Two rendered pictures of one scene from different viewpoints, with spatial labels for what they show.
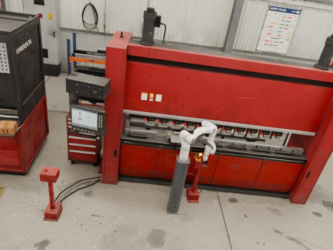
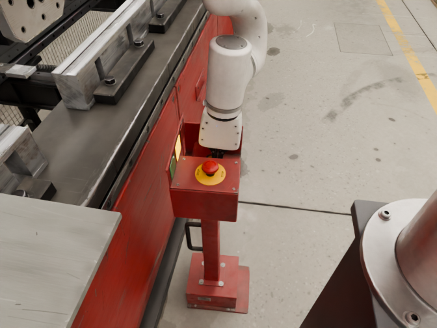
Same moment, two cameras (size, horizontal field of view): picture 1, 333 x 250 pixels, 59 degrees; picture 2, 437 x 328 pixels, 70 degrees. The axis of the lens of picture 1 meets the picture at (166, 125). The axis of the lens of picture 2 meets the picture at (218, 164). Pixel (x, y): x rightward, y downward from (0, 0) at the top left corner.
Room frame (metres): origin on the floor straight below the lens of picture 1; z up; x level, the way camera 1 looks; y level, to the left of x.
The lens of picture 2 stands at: (3.51, -0.09, 1.33)
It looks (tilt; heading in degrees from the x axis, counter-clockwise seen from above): 47 degrees down; 285
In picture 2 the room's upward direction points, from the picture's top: straight up
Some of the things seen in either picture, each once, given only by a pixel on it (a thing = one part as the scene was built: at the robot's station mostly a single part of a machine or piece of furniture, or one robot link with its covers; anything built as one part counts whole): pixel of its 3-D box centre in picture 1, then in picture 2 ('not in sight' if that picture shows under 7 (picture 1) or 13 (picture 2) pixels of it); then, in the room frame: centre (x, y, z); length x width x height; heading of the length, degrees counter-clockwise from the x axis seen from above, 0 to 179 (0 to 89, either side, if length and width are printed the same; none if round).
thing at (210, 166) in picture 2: not in sight; (210, 170); (3.65, -0.56, 0.79); 0.04 x 0.04 x 0.04
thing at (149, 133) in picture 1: (140, 132); not in sight; (3.92, 0.38, 0.92); 0.50 x 0.06 x 0.10; 94
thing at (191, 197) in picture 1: (193, 194); (220, 280); (3.64, -0.61, 0.06); 0.25 x 0.20 x 0.12; 9
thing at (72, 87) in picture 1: (87, 108); not in sight; (3.36, 1.05, 1.53); 0.51 x 0.25 x 0.85; 84
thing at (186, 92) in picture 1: (226, 100); not in sight; (4.01, -0.82, 1.66); 3.00 x 0.08 x 0.80; 94
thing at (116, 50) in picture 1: (116, 111); not in sight; (4.06, 0.81, 1.15); 0.85 x 0.25 x 2.30; 4
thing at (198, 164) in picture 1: (200, 160); (209, 167); (3.67, -0.60, 0.75); 0.20 x 0.16 x 0.18; 99
